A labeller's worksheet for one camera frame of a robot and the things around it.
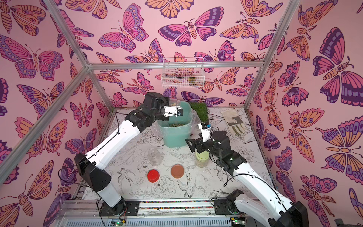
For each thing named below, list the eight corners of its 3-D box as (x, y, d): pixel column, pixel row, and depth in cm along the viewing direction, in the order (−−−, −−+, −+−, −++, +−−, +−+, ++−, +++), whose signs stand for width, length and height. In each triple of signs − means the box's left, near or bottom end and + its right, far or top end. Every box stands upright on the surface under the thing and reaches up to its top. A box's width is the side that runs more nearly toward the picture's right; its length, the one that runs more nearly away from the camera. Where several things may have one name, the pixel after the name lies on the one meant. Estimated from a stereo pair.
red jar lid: (147, 182, 85) (146, 181, 83) (148, 170, 89) (148, 169, 87) (159, 182, 85) (158, 181, 83) (160, 170, 89) (159, 169, 87)
